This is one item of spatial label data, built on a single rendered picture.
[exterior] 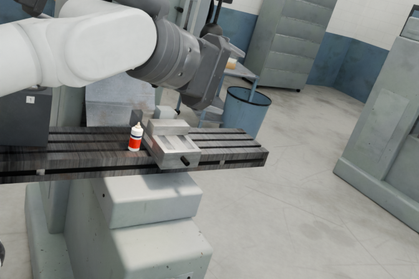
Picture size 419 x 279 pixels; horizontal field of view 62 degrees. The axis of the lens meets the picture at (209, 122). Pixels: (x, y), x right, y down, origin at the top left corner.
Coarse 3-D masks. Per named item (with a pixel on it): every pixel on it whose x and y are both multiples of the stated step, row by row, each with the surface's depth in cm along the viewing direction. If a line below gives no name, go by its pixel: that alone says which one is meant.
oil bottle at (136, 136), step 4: (132, 128) 125; (136, 128) 125; (140, 128) 126; (132, 132) 125; (136, 132) 125; (140, 132) 125; (132, 136) 125; (136, 136) 125; (140, 136) 126; (132, 140) 126; (136, 140) 126; (140, 140) 127; (128, 144) 128; (132, 144) 126; (136, 144) 127; (128, 148) 128; (132, 148) 127; (136, 148) 127
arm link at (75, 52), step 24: (24, 24) 33; (48, 24) 34; (72, 24) 33; (96, 24) 34; (120, 24) 36; (144, 24) 38; (48, 48) 33; (72, 48) 33; (96, 48) 35; (120, 48) 37; (144, 48) 39; (48, 72) 35; (72, 72) 35; (96, 72) 36; (120, 72) 39
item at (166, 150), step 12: (132, 120) 144; (144, 120) 136; (144, 132) 134; (144, 144) 133; (156, 144) 124; (168, 144) 124; (180, 144) 127; (192, 144) 129; (156, 156) 125; (168, 156) 120; (180, 156) 123; (192, 156) 125; (168, 168) 122
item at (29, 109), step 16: (16, 96) 105; (32, 96) 106; (48, 96) 108; (0, 112) 105; (16, 112) 107; (32, 112) 108; (48, 112) 110; (0, 128) 107; (16, 128) 109; (32, 128) 111; (48, 128) 113; (0, 144) 109; (16, 144) 111; (32, 144) 113
